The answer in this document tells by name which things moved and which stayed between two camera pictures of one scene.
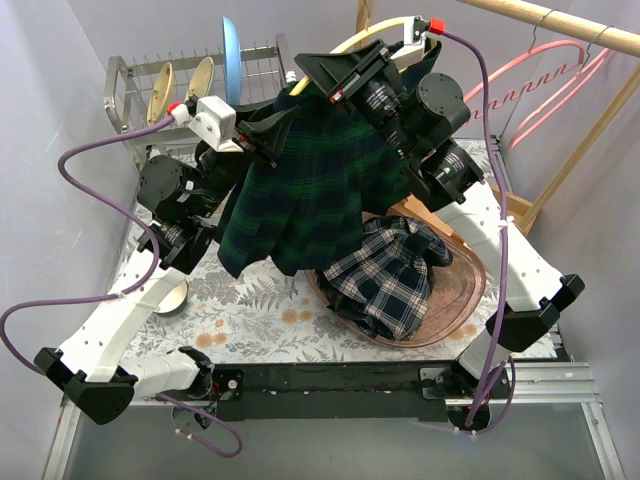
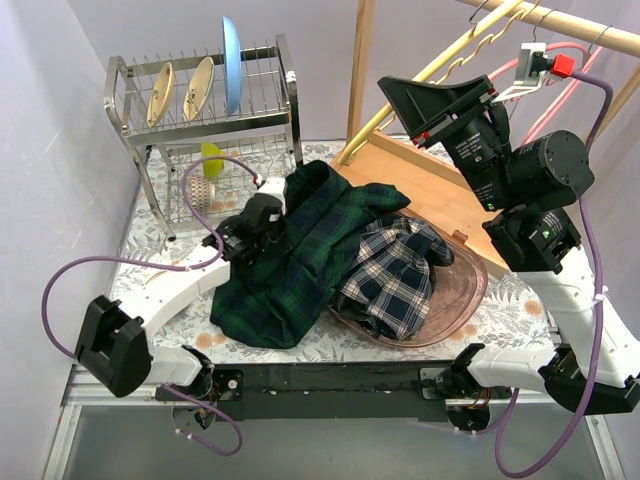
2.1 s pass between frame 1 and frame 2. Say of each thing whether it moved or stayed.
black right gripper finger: moved
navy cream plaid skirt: stayed
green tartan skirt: moved
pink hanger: moved
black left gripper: moved
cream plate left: stayed
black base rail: stayed
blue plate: stayed
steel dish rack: stayed
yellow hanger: moved
